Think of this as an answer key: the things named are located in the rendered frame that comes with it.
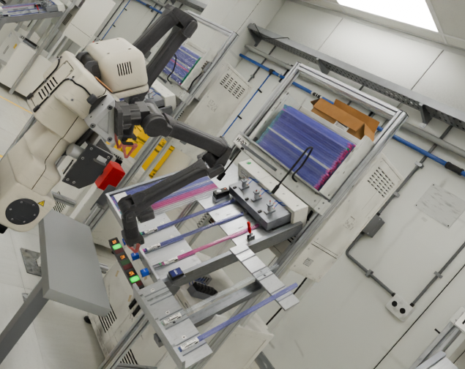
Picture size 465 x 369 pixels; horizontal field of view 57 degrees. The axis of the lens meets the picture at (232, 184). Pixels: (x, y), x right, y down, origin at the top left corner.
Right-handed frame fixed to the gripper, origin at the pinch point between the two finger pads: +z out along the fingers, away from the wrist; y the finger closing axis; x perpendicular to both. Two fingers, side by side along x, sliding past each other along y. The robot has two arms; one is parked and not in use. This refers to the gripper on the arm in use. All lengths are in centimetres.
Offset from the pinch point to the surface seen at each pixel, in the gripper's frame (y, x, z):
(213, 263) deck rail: -20.7, -25.9, 3.1
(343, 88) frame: 14, -121, -40
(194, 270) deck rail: -20.8, -17.1, 2.5
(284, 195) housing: -6, -73, -4
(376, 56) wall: 135, -280, 8
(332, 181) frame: -22, -87, -16
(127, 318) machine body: 14, 8, 54
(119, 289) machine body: 32, 6, 52
